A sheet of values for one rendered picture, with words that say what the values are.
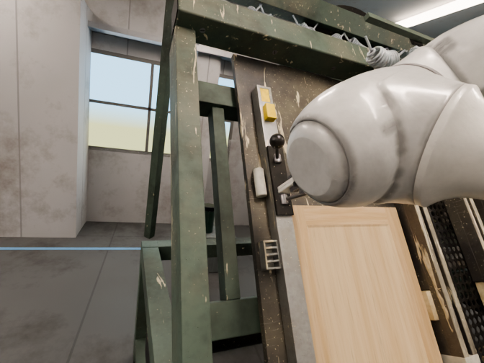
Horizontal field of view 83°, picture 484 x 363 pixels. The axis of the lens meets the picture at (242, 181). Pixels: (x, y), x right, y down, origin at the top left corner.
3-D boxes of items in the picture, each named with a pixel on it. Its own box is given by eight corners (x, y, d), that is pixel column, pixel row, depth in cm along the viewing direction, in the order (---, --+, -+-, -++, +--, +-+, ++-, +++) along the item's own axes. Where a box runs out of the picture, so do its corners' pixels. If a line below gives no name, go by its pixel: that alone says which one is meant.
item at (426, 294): (425, 320, 83) (435, 320, 80) (416, 291, 85) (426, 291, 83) (431, 318, 84) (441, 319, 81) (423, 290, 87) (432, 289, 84)
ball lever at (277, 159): (271, 167, 77) (270, 145, 65) (269, 155, 79) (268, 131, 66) (284, 166, 77) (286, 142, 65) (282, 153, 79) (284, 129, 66)
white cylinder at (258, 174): (251, 171, 78) (254, 197, 75) (255, 166, 76) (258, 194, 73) (260, 171, 79) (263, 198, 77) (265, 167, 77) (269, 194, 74)
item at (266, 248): (261, 270, 68) (266, 269, 66) (258, 242, 71) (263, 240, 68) (275, 269, 70) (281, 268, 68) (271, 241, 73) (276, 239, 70)
